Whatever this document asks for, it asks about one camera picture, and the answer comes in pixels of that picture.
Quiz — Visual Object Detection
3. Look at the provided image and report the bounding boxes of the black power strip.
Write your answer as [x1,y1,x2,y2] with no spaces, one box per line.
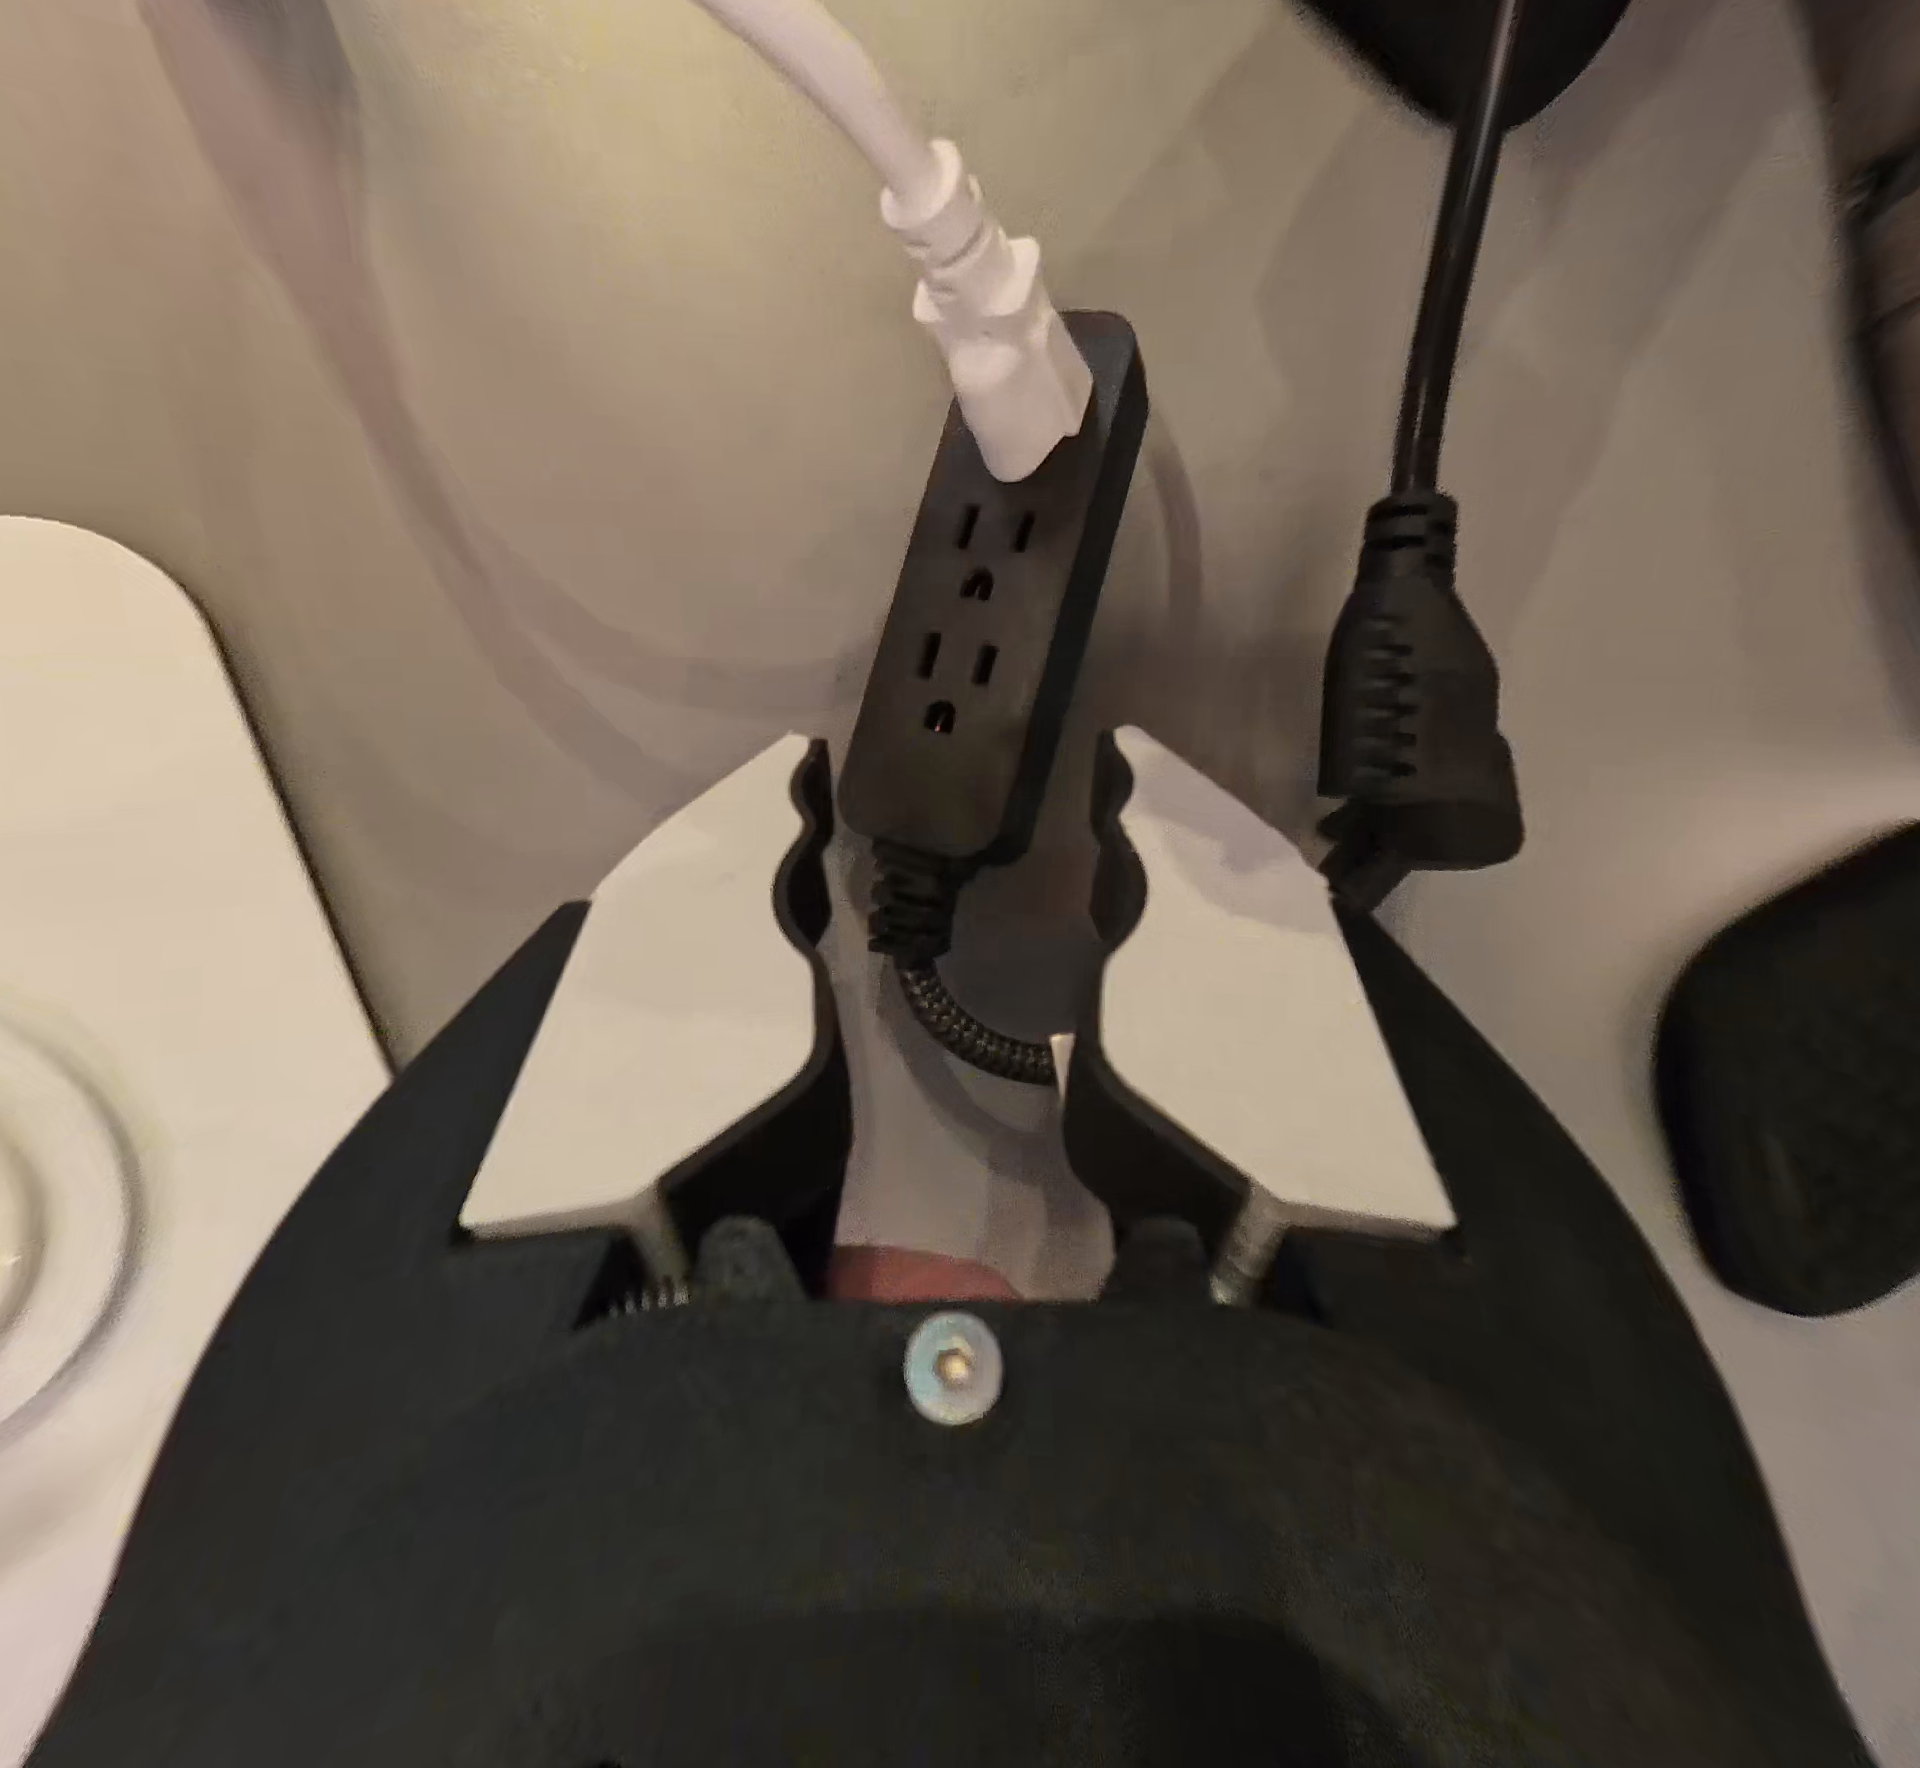
[835,309,1152,966]

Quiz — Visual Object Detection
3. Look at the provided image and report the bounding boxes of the black braided cable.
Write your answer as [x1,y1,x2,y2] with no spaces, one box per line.
[897,944,1076,1089]

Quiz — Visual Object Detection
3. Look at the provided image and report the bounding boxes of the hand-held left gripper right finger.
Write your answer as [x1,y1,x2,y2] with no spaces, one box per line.
[1059,721,1458,1305]

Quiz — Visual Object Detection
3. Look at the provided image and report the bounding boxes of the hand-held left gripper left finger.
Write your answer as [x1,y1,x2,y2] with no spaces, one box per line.
[453,732,856,1301]

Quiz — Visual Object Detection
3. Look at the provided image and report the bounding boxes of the thick black power cord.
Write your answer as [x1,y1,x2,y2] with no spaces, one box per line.
[1315,0,1570,910]

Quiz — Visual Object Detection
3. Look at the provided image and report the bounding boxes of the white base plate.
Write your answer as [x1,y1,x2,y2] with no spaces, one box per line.
[0,514,401,1699]

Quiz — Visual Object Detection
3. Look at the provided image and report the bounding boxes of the black flat angled plug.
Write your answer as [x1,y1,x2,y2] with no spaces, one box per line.
[1647,826,1920,1318]

